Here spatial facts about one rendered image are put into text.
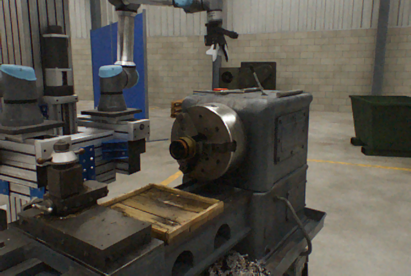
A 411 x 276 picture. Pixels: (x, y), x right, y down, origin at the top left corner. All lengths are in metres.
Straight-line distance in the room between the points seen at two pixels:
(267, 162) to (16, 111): 1.01
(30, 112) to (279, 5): 10.57
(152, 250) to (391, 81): 10.73
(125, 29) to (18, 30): 0.51
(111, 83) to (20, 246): 0.96
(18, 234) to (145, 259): 0.42
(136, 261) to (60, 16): 1.29
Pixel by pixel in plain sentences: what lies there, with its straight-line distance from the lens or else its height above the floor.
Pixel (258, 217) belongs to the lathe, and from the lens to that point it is 1.56.
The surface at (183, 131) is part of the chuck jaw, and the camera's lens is 1.36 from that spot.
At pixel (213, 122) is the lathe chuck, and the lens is 1.36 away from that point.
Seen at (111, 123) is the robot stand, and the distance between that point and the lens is 1.84.
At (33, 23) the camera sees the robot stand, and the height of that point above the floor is 1.57.
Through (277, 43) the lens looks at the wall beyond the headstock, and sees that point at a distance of 11.52.
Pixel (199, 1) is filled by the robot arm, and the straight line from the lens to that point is 1.80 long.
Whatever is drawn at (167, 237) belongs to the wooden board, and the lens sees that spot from 1.10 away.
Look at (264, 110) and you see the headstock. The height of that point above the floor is 1.21.
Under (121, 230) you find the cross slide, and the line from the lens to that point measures 0.98.
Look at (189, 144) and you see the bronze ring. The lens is 1.31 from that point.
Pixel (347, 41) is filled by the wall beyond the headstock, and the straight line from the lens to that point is 11.35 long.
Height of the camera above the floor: 1.40
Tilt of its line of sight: 9 degrees down
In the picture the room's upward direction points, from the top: straight up
